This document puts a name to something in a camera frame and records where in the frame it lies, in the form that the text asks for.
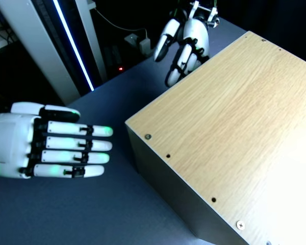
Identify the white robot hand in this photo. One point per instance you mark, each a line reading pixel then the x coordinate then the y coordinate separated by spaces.
pixel 195 33
pixel 10 143

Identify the light wooden box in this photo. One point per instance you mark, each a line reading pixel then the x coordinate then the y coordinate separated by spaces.
pixel 232 127

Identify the wide white frame post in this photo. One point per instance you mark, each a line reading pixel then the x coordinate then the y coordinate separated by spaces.
pixel 33 43

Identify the narrow white frame post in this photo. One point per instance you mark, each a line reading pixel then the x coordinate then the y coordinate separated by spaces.
pixel 91 38

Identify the bright LED light strip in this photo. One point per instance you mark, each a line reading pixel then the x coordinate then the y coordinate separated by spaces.
pixel 74 48

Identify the black power strip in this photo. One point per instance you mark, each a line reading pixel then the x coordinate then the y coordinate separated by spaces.
pixel 113 58

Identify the grey power adapter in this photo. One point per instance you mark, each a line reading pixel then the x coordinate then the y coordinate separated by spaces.
pixel 144 46

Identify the silver screw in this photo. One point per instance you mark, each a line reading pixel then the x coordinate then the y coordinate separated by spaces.
pixel 241 225
pixel 148 136

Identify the grey table cloth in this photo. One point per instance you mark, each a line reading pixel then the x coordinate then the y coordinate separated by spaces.
pixel 91 204

